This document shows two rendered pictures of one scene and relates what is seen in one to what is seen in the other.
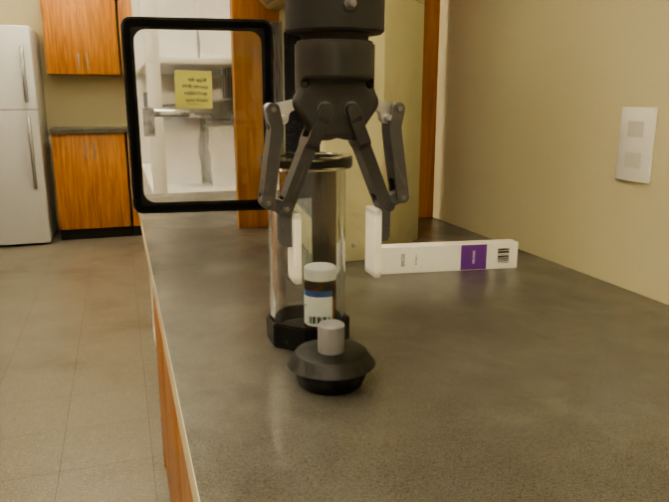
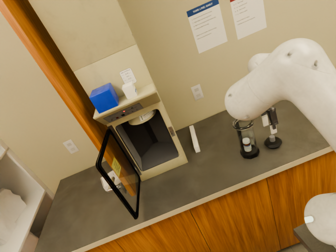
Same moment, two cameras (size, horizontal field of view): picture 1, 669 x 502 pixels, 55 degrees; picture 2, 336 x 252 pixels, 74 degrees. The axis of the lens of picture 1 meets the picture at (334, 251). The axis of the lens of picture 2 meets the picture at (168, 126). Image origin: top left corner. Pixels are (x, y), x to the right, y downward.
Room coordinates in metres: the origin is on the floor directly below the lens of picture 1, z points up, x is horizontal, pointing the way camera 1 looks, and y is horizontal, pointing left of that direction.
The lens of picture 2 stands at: (0.77, 1.04, 1.88)
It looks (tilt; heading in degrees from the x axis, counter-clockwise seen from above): 30 degrees down; 291
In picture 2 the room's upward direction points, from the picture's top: 24 degrees counter-clockwise
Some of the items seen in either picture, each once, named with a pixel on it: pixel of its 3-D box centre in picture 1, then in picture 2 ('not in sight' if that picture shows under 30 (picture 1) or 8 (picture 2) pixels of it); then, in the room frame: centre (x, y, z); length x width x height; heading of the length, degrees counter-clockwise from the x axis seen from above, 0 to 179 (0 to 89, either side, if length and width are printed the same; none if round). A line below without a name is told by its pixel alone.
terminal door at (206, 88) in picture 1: (202, 118); (122, 172); (1.40, 0.28, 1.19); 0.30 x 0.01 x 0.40; 101
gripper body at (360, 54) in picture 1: (334, 90); not in sight; (0.63, 0.00, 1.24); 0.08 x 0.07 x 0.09; 107
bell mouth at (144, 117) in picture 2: not in sight; (140, 112); (1.30, -0.03, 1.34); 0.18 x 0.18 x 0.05
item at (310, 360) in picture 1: (331, 353); (272, 140); (0.63, 0.00, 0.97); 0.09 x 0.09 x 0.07
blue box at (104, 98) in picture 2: not in sight; (104, 97); (1.34, 0.15, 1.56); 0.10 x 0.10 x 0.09; 18
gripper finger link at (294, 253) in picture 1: (294, 246); (273, 128); (0.62, 0.04, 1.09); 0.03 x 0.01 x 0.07; 17
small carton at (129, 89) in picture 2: not in sight; (129, 90); (1.23, 0.11, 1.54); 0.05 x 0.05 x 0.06; 15
